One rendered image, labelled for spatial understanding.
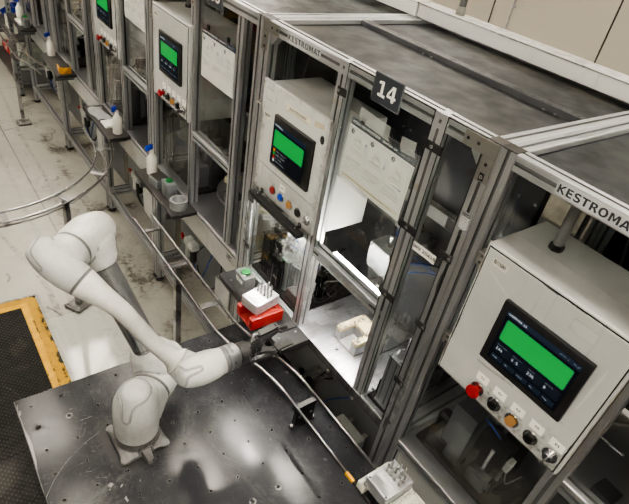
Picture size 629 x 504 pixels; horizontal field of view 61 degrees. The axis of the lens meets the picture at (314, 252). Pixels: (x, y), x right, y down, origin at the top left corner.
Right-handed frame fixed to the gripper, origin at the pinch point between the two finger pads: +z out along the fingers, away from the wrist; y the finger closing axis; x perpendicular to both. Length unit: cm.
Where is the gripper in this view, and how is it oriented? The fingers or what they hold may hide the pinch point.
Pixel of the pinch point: (286, 334)
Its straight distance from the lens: 194.4
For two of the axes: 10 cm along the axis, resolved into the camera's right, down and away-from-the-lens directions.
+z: 8.0, -2.4, 5.5
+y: 1.5, -8.0, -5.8
